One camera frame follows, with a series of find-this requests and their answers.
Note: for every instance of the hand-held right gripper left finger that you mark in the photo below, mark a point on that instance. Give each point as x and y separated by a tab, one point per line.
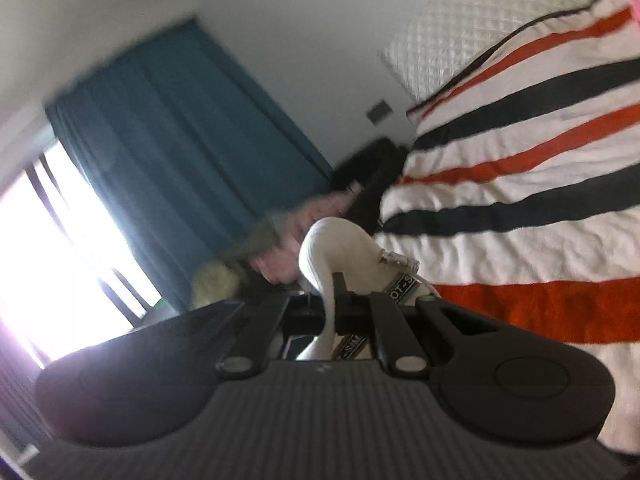
303	313

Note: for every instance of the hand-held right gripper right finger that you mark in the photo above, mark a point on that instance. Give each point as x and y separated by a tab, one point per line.
356	311

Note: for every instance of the white garment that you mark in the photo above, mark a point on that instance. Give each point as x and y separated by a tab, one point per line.
326	246

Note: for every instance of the olive green cloth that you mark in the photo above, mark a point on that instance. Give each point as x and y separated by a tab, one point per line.
260	240

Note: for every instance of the pale yellow fluffy cloth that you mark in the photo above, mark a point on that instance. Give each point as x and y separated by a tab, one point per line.
215	285

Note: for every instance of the pink cloth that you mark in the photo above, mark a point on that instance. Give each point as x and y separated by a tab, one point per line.
329	208

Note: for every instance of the striped blanket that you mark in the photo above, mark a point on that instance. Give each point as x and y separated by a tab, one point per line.
525	240

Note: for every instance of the teal curtain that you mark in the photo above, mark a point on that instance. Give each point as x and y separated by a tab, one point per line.
175	135

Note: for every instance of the window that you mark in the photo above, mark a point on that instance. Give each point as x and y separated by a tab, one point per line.
50	260

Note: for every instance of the white quilted pillow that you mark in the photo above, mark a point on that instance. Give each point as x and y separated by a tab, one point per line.
475	25

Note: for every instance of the grey wall switch plate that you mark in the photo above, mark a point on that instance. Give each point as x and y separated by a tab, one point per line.
379	112

